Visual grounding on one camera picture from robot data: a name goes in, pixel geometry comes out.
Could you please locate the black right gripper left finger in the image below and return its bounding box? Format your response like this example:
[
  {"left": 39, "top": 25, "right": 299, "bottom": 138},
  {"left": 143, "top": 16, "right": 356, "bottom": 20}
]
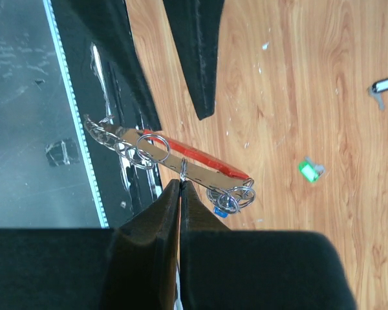
[{"left": 0, "top": 180, "right": 180, "bottom": 309}]

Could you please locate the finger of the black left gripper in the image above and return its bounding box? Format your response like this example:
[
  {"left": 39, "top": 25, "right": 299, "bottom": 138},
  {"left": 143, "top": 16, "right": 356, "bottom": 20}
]
[
  {"left": 69, "top": 1, "right": 162, "bottom": 131},
  {"left": 163, "top": 0, "right": 224, "bottom": 120}
]

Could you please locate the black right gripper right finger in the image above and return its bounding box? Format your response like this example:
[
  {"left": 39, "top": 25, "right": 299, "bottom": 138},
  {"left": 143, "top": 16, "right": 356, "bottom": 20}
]
[{"left": 180, "top": 181, "right": 357, "bottom": 309}]

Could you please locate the blue tagged key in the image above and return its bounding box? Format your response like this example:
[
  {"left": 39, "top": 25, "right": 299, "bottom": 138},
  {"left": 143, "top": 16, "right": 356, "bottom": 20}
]
[{"left": 213, "top": 206, "right": 228, "bottom": 218}]

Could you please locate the red-handled metal key organizer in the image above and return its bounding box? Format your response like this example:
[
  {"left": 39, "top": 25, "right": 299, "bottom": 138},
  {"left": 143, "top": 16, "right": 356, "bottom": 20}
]
[{"left": 83, "top": 114, "right": 255, "bottom": 214}]

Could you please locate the green tagged key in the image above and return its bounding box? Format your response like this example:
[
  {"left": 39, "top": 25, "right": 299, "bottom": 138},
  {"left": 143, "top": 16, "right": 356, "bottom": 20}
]
[{"left": 298, "top": 156, "right": 325, "bottom": 183}]

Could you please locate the black tagged key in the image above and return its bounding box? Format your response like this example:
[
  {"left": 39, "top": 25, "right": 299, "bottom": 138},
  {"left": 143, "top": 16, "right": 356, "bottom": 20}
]
[{"left": 368, "top": 77, "right": 388, "bottom": 111}]

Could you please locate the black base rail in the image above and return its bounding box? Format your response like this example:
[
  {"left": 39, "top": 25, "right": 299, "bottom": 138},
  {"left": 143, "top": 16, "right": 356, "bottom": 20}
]
[{"left": 51, "top": 1, "right": 162, "bottom": 227}]

